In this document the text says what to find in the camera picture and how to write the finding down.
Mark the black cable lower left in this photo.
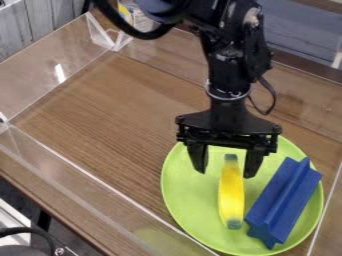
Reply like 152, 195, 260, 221
0, 226, 57, 256

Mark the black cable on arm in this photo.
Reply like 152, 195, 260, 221
91, 0, 278, 116

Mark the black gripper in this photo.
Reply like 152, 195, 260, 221
175, 95, 282, 179

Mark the blue star-shaped block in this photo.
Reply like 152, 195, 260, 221
244, 157, 322, 249

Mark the yellow toy banana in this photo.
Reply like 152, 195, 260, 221
217, 154, 244, 230

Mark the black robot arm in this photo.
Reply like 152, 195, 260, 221
136, 0, 282, 178

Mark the green plate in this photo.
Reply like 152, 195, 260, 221
160, 143, 324, 256

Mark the clear acrylic enclosure wall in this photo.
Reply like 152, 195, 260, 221
0, 12, 342, 256

